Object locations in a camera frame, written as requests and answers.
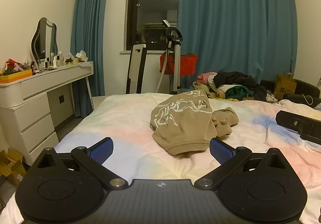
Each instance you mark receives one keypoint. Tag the white and black chair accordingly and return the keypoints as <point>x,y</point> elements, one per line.
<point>136,68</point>

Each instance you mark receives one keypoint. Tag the wide blue curtain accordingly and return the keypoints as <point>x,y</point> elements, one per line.
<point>238,25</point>

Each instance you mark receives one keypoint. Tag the white vanity desk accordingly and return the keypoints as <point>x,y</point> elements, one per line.
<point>35,113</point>

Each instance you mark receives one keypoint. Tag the group of cosmetic bottles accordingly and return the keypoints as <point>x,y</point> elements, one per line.
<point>54,61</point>

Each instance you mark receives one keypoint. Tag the bed with pastel cover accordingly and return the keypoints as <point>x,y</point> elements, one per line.
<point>120,123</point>

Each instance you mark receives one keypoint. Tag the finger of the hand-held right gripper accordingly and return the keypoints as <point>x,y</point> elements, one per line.
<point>301,123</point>

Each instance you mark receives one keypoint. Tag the narrow blue curtain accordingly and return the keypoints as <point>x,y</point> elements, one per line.
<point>87,38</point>

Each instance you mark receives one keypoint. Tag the brown paper bag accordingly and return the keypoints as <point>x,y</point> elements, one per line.
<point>284,87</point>

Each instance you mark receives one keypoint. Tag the wavy framed vanity mirror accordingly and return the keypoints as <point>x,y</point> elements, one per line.
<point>45,38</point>

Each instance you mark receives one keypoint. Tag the black armchair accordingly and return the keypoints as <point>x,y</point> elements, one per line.
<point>306,88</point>

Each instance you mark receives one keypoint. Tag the red cloth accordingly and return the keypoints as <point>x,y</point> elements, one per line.
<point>186,64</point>

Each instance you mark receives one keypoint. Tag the orange tray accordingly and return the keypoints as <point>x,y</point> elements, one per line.
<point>15,77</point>

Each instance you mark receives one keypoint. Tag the tan printed shirt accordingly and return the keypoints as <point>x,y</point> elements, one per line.
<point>183,123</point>

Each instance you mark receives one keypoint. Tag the cardboard boxes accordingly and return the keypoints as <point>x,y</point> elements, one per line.
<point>12,166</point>

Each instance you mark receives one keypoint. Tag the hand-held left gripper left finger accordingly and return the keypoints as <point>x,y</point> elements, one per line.
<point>101,150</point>

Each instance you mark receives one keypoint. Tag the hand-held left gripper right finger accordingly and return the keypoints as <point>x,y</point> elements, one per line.
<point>220,150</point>

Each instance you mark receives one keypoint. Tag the pile of mixed clothes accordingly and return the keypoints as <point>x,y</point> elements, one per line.
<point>233,86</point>

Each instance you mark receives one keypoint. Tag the garment steamer stand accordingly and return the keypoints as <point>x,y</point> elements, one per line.
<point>175,63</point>

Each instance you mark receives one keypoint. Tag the tissue box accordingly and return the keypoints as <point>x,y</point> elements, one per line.
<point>81,56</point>

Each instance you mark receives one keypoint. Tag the dark framed window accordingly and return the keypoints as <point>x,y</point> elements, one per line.
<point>155,0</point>

